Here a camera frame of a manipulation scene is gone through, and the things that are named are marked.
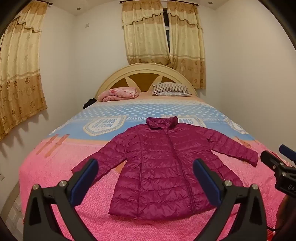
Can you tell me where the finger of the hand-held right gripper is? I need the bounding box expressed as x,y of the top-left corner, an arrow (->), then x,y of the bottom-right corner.
260,150 -> 282,173
279,145 -> 296,163

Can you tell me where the bed with jeans-print cover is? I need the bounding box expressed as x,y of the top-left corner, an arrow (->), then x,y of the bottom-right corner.
18,98 -> 296,241

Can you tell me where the wide beige floral curtain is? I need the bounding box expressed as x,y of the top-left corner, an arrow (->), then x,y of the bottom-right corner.
0,2 -> 48,142

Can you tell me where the cream wooden headboard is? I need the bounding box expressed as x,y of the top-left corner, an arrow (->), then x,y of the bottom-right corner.
95,62 -> 198,100

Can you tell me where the beige floral curtain panel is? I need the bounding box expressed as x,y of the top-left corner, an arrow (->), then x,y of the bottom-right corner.
167,1 -> 206,90
122,0 -> 171,66

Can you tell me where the dark cloth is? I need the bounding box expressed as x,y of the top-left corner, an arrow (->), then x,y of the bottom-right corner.
83,98 -> 97,109

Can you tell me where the pink floral folded blanket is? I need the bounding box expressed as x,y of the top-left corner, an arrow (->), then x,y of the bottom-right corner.
97,88 -> 139,102

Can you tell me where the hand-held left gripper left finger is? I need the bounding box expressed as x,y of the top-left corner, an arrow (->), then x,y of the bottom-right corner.
23,158 -> 99,241

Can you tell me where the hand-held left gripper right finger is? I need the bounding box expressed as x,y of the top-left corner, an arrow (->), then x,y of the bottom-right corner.
192,158 -> 274,241

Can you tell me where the magenta puffer jacket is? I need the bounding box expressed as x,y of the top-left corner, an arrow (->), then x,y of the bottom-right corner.
72,116 -> 259,220

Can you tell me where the dark window pane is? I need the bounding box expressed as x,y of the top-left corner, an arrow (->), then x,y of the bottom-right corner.
163,8 -> 171,56

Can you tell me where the peach bed sheet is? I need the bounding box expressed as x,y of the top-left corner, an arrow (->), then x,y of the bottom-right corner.
136,91 -> 204,101

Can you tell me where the striped pillow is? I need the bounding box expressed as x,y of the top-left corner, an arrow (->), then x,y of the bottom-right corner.
152,82 -> 192,96

